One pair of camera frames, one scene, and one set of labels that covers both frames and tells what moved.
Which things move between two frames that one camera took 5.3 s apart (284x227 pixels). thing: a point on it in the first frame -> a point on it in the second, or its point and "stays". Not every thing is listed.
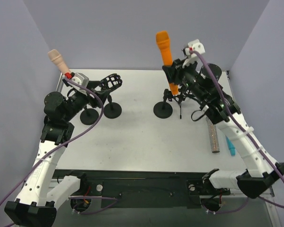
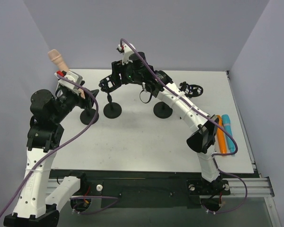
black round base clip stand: (164, 109) stays
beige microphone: (56, 56) stays
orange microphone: (163, 40) -> (221, 135)
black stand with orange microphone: (111, 110) stays
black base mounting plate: (116, 189) stays
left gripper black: (97, 95) -> (85, 100)
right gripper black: (173, 74) -> (117, 76)
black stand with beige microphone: (89, 116) stays
